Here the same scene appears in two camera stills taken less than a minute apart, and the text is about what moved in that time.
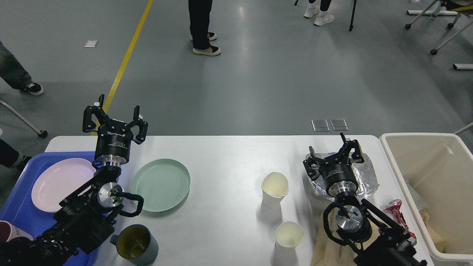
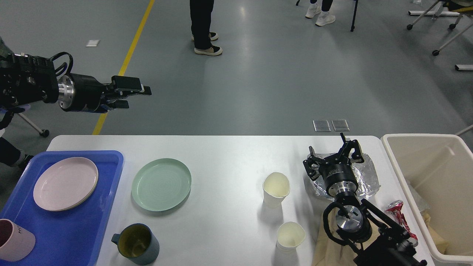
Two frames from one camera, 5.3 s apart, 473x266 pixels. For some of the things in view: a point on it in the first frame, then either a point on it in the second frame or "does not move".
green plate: [160, 184] does not move
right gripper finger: [357, 156] does not move
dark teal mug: [135, 243] does not move
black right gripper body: [340, 179] does not move
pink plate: [57, 178] does not move
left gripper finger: [139, 139] to [118, 103]
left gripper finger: [93, 115] to [122, 85]
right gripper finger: [313, 159] does not move
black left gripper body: [113, 143] to [80, 92]
